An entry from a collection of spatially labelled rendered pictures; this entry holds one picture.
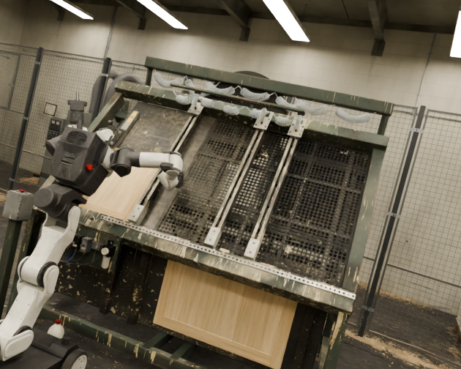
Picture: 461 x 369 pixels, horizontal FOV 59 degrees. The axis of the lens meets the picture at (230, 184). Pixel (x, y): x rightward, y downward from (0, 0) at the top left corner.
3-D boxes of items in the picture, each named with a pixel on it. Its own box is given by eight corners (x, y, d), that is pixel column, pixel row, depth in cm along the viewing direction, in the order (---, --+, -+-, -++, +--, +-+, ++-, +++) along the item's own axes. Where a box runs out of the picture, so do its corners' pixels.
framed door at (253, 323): (154, 321, 284) (152, 322, 282) (173, 244, 281) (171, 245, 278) (279, 369, 260) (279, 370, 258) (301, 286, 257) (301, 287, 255)
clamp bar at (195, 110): (127, 223, 272) (117, 203, 253) (198, 105, 337) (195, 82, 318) (140, 228, 269) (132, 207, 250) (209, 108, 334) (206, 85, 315)
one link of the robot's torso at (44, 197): (47, 211, 209) (63, 180, 215) (27, 204, 213) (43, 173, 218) (75, 226, 235) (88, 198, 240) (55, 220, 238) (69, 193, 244)
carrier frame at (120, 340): (4, 318, 288) (29, 204, 283) (111, 277, 421) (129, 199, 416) (313, 449, 231) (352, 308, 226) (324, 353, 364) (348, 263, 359)
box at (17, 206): (1, 217, 262) (7, 189, 261) (15, 216, 274) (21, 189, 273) (16, 222, 259) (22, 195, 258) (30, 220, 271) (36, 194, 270)
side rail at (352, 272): (339, 295, 240) (341, 288, 232) (370, 158, 300) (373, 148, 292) (352, 299, 238) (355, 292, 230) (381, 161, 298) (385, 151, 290)
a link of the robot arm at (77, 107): (67, 102, 275) (66, 120, 274) (66, 98, 266) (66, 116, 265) (87, 104, 279) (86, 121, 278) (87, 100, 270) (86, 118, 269)
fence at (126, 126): (68, 206, 284) (66, 202, 281) (135, 113, 336) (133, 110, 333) (75, 207, 283) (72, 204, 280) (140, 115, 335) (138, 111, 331)
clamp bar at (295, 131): (241, 259, 251) (239, 240, 232) (293, 127, 316) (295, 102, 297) (256, 264, 249) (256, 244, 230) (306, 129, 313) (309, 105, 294)
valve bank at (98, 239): (33, 254, 262) (41, 218, 261) (48, 251, 276) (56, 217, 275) (100, 278, 249) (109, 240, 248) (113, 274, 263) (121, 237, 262)
